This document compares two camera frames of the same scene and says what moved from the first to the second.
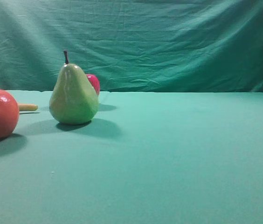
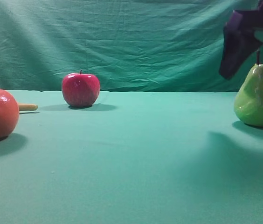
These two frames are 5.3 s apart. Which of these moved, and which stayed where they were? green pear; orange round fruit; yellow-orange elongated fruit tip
Moved: green pear
Stayed: orange round fruit; yellow-orange elongated fruit tip
